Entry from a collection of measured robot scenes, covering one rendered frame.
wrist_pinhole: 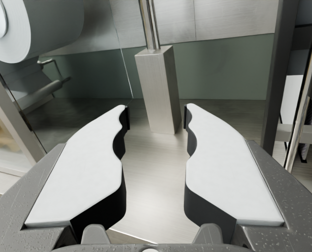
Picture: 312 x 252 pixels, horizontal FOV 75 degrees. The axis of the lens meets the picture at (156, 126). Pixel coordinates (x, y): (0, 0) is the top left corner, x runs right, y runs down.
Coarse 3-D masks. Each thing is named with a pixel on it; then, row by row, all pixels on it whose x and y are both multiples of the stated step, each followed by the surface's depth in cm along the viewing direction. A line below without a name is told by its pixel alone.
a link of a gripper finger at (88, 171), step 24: (96, 120) 10; (120, 120) 11; (72, 144) 9; (96, 144) 9; (120, 144) 10; (72, 168) 7; (96, 168) 7; (120, 168) 7; (48, 192) 7; (72, 192) 7; (96, 192) 6; (120, 192) 7; (48, 216) 6; (72, 216) 6; (96, 216) 6; (120, 216) 7
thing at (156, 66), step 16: (144, 0) 51; (144, 16) 53; (144, 32) 56; (160, 48) 59; (144, 64) 58; (160, 64) 56; (144, 80) 61; (160, 80) 59; (176, 80) 66; (144, 96) 64; (160, 96) 62; (176, 96) 68; (160, 112) 66; (176, 112) 69; (160, 128) 69; (176, 128) 70
